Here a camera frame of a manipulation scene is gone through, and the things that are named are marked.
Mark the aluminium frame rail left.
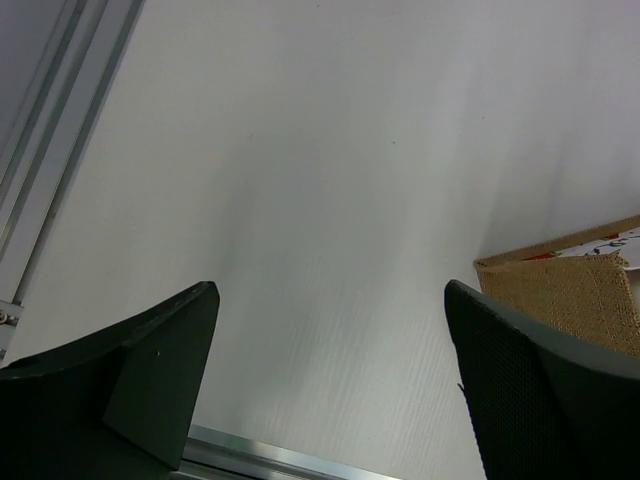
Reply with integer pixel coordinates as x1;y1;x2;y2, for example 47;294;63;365
1;1;143;351

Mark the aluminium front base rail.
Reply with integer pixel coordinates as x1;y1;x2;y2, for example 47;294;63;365
171;425;385;480

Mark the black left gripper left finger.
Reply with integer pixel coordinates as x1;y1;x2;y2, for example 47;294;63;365
1;281;220;479

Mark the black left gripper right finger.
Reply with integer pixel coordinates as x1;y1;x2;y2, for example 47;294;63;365
444;280;639;479

